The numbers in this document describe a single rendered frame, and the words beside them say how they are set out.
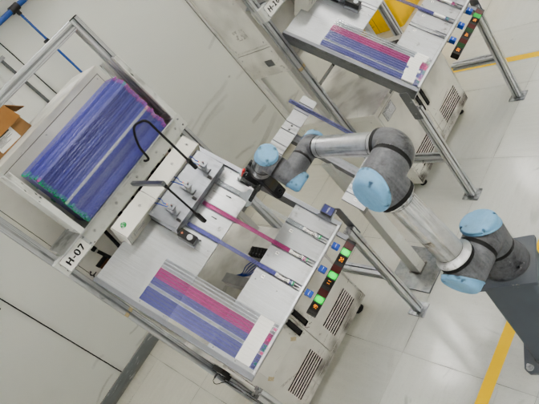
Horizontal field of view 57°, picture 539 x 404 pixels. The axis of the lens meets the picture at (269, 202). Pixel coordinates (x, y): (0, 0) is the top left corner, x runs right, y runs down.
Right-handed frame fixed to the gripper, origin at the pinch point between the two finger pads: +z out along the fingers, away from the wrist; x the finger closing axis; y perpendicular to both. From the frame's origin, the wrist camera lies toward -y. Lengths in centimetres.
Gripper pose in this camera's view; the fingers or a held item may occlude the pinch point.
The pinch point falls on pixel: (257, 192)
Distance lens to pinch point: 195.4
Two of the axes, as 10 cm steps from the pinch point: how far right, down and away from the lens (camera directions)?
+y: -8.5, -5.3, 0.3
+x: -5.1, 7.8, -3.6
